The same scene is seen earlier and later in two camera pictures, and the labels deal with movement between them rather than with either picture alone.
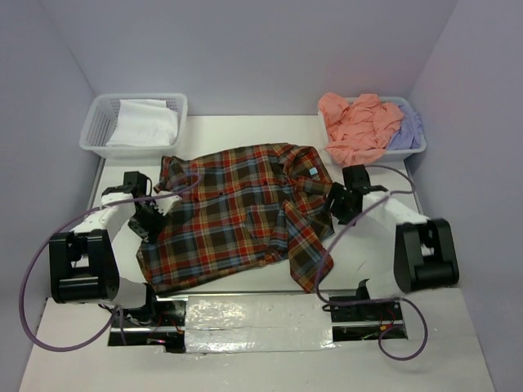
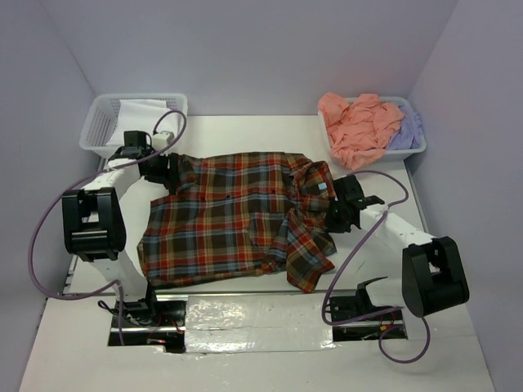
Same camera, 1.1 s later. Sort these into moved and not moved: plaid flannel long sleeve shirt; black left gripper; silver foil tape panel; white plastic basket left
Moved: black left gripper
Not moved: silver foil tape panel; white plastic basket left; plaid flannel long sleeve shirt
